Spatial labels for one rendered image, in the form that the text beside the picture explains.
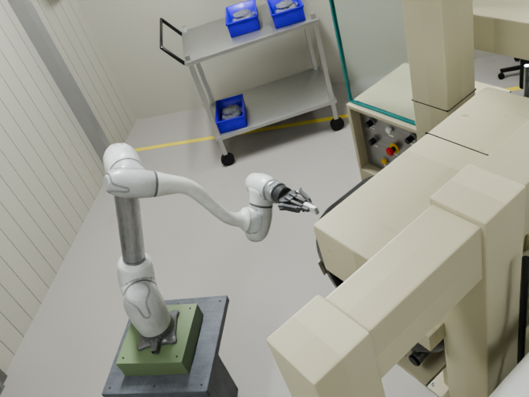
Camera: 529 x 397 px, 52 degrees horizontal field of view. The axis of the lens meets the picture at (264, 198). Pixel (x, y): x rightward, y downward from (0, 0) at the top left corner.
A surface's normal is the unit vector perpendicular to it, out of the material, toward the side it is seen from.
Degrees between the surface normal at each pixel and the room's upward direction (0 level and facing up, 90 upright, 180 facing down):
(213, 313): 0
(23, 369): 0
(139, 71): 90
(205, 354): 0
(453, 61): 90
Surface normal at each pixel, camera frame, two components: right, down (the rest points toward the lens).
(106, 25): -0.11, 0.67
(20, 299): 0.96, -0.12
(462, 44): 0.60, 0.38
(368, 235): -0.26, -0.73
